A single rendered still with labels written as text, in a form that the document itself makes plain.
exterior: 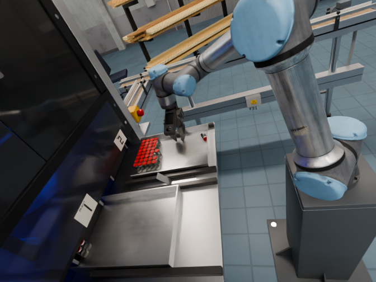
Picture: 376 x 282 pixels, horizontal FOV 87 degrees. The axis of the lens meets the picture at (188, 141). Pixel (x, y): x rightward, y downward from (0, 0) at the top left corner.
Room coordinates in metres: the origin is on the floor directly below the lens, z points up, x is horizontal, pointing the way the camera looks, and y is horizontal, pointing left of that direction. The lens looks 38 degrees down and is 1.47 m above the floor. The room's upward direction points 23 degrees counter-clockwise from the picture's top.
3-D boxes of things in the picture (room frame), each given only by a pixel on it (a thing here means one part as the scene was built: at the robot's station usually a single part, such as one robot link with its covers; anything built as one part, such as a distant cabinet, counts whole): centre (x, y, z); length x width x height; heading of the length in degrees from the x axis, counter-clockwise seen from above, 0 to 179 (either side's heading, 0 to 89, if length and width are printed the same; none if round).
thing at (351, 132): (0.37, -0.42, 0.96); 0.13 x 0.12 x 0.14; 123
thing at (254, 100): (1.40, -0.65, 0.50); 0.12 x 0.05 x 0.09; 71
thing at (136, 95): (1.34, 0.27, 0.92); 0.69 x 0.15 x 0.16; 161
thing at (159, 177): (0.54, 0.10, 0.91); 0.14 x 0.03 x 0.06; 71
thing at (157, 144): (0.74, 0.17, 0.91); 0.18 x 0.02 x 0.05; 161
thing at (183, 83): (0.70, -0.07, 1.18); 0.11 x 0.11 x 0.08; 33
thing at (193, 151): (0.71, 0.08, 0.90); 0.34 x 0.26 x 0.04; 71
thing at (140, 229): (0.43, 0.30, 0.90); 0.34 x 0.26 x 0.04; 71
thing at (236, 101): (1.46, -0.69, 0.49); 1.60 x 0.08 x 0.12; 71
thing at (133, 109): (1.02, 0.22, 1.00); 0.08 x 0.07 x 0.07; 71
